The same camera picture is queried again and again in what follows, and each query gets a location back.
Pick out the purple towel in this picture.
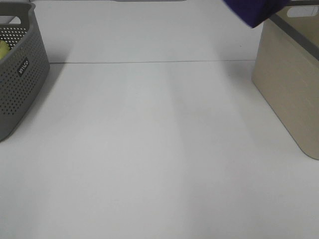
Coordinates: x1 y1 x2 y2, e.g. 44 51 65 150
224 0 290 28

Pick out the beige plastic basket grey rim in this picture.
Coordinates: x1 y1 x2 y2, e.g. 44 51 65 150
252 0 319 159

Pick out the grey perforated plastic basket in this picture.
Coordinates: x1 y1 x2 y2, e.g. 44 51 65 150
0 1 50 140

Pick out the yellow-green cloth in basket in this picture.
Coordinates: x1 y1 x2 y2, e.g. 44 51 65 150
0 40 10 60

